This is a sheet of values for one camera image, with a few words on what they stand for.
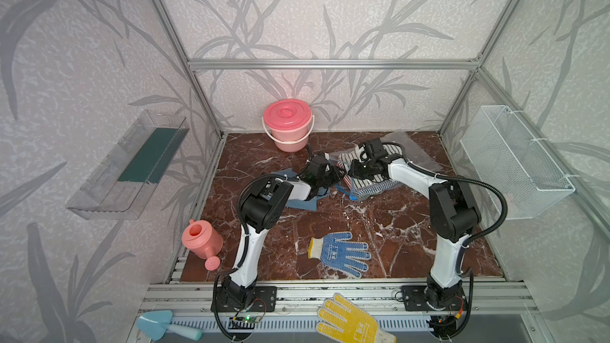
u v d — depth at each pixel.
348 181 1.00
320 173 0.85
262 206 0.57
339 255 0.82
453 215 0.51
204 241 0.75
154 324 0.70
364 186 0.99
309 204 0.93
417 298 0.73
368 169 0.82
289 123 0.99
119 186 0.63
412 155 1.16
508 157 0.67
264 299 0.73
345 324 0.69
